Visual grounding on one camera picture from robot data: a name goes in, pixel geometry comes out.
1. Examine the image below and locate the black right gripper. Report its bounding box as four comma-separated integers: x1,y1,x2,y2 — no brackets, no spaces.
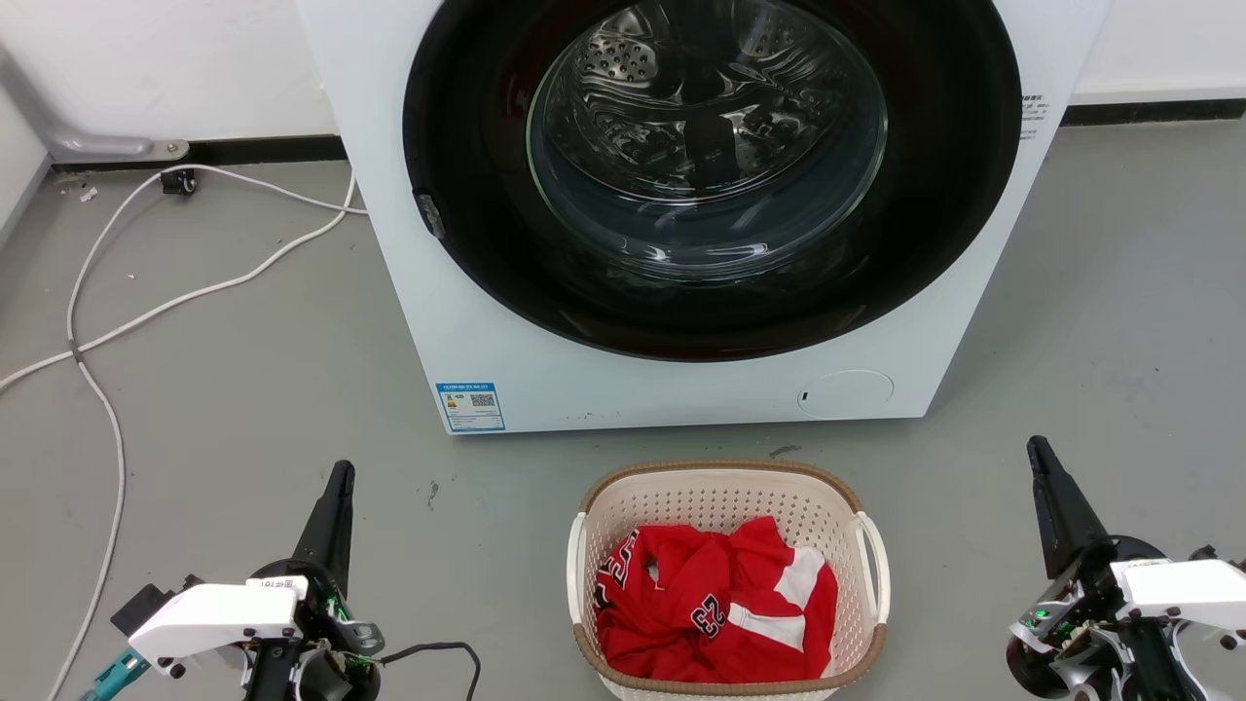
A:
1006,435,1184,701

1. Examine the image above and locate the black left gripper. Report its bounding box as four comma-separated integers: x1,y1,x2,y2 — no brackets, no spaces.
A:
245,460,386,701

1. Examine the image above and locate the white plastic laundry basket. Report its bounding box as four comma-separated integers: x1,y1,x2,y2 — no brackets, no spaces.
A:
567,461,892,701

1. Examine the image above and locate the blue energy label sticker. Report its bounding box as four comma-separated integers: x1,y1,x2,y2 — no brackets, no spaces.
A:
435,382,507,433

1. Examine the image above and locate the round white filter cover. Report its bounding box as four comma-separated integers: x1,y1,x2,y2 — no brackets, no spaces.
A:
796,369,896,421

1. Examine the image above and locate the white front-load washing machine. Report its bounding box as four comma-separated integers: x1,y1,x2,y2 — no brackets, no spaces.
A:
295,0,1114,436

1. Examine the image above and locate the red basketball jersey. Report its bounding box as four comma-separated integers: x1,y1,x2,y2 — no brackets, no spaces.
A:
594,516,840,684

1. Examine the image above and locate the round black glass washer door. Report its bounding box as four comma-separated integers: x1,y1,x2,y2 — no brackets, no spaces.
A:
402,0,1023,363

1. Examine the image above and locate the thin black left gripper cable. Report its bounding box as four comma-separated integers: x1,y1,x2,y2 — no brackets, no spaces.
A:
375,641,484,696

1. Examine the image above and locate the long white floor cable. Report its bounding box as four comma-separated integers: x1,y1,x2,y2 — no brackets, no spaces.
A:
45,164,369,701

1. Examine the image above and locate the teal cable connector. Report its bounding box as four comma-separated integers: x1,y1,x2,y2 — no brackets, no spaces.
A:
78,649,152,701

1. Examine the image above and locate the white power cord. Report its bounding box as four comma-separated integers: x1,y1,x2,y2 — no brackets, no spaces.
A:
0,171,357,394

